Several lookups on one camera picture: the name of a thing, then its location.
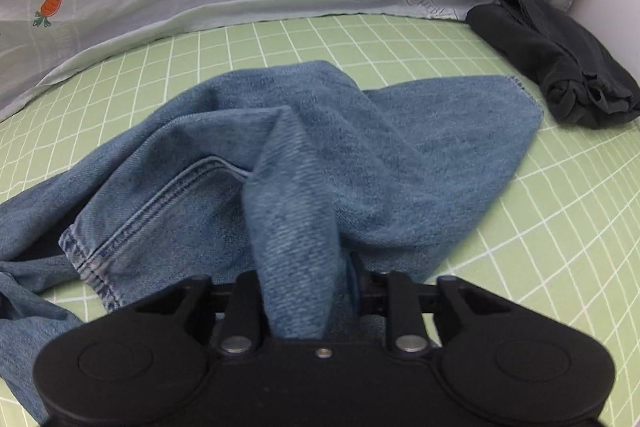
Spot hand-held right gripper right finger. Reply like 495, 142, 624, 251
350, 252, 507, 354

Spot dark grey folded garment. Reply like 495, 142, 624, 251
466, 0, 640, 130

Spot blue denim jeans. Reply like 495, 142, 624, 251
0, 61, 545, 426

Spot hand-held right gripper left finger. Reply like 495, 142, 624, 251
134, 271, 273, 354

